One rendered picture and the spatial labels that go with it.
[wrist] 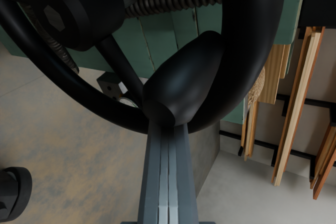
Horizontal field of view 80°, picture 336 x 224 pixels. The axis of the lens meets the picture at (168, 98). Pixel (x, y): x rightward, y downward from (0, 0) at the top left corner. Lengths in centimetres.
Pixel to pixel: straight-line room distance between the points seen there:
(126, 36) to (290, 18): 31
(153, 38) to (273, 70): 29
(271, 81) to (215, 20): 36
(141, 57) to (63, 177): 101
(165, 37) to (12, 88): 79
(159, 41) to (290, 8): 24
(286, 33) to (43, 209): 132
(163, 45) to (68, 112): 88
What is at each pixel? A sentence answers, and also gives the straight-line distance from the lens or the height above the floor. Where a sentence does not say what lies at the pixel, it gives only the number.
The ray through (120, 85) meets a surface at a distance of 50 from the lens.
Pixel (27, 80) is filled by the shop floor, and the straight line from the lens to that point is 107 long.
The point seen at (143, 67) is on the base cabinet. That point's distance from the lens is 46.
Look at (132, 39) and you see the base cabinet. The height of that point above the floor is 68.
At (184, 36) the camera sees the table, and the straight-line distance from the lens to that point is 24.
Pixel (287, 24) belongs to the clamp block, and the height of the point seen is 95.
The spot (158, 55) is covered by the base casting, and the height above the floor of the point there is 73.
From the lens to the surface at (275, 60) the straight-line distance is 52.
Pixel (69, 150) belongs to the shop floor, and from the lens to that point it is 128.
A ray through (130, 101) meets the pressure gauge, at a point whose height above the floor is 68.
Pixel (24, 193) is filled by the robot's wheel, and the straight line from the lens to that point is 100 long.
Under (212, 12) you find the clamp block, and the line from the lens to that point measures 22.
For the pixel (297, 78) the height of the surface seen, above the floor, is 102.
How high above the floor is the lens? 96
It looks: 30 degrees down
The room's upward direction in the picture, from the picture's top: 102 degrees clockwise
